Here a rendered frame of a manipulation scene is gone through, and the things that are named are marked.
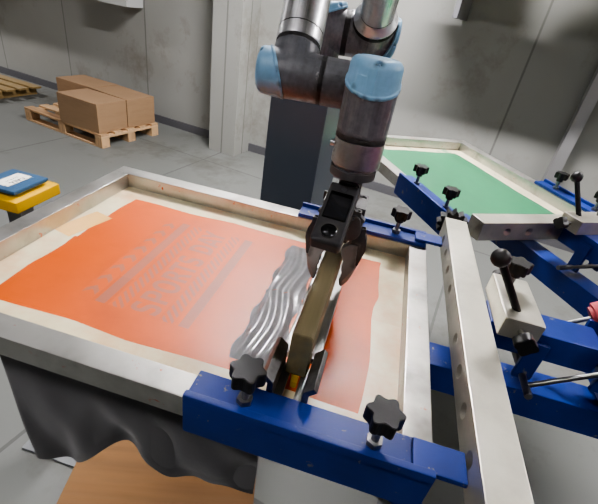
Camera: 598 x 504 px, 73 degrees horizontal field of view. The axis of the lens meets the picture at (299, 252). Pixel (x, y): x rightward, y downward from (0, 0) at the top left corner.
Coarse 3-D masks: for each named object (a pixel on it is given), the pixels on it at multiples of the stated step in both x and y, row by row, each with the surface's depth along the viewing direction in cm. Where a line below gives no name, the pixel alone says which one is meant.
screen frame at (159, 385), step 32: (96, 192) 92; (160, 192) 102; (192, 192) 100; (224, 192) 101; (32, 224) 76; (288, 224) 97; (0, 256) 71; (416, 256) 88; (416, 288) 77; (0, 320) 56; (416, 320) 69; (0, 352) 55; (32, 352) 53; (64, 352) 53; (96, 352) 53; (416, 352) 63; (96, 384) 53; (128, 384) 51; (160, 384) 51; (416, 384) 57; (416, 416) 52
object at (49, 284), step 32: (64, 256) 75; (96, 256) 77; (0, 288) 66; (32, 288) 67; (64, 288) 68; (224, 288) 74; (256, 288) 76; (96, 320) 63; (128, 320) 64; (224, 320) 67; (352, 320) 72; (192, 352) 60; (224, 352) 61; (352, 352) 65; (288, 384) 58; (320, 384) 59; (352, 384) 60
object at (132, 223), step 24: (120, 216) 90; (144, 216) 92; (168, 216) 94; (192, 216) 95; (96, 240) 81; (120, 240) 82; (264, 240) 91; (288, 240) 92; (240, 264) 82; (264, 264) 83; (360, 264) 88; (264, 288) 76; (360, 288) 81; (360, 312) 74
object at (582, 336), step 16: (544, 320) 66; (560, 320) 67; (496, 336) 65; (544, 336) 63; (560, 336) 63; (576, 336) 64; (592, 336) 64; (560, 352) 63; (576, 352) 63; (592, 352) 62; (576, 368) 64; (592, 368) 63
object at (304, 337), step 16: (336, 256) 69; (320, 272) 65; (336, 272) 67; (320, 288) 61; (304, 304) 58; (320, 304) 58; (304, 320) 54; (320, 320) 56; (304, 336) 52; (304, 352) 53; (288, 368) 55; (304, 368) 55
